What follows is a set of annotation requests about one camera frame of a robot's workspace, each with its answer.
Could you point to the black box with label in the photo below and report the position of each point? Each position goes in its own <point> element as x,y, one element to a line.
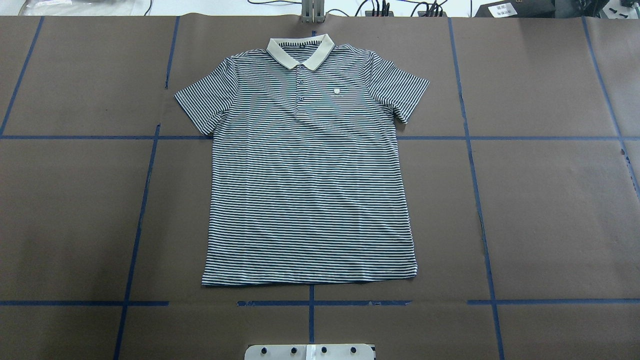
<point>516,9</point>

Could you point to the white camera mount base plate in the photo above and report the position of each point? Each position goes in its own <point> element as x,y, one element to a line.
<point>331,351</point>

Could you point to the aluminium frame post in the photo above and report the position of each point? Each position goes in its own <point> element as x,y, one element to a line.
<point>313,11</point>

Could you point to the navy white striped polo shirt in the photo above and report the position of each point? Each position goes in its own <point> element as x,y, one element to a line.
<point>306,181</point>

